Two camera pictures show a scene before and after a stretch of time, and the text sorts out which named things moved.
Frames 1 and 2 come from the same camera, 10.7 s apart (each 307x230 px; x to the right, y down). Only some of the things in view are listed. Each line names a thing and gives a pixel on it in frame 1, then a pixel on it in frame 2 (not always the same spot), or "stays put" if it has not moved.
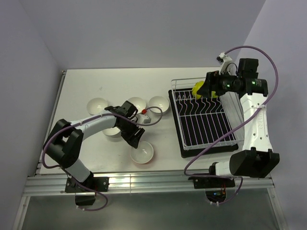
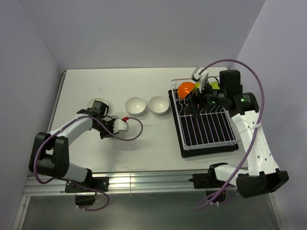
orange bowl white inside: x=143 y=154 -> x=184 y=87
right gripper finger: x=209 y=85 -> x=194 y=106
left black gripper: x=132 y=139 -> x=102 y=135
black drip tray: x=198 y=123 stays put
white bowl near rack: x=160 y=101 stays put
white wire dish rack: x=201 y=121 stays put
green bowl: x=196 y=86 stays put
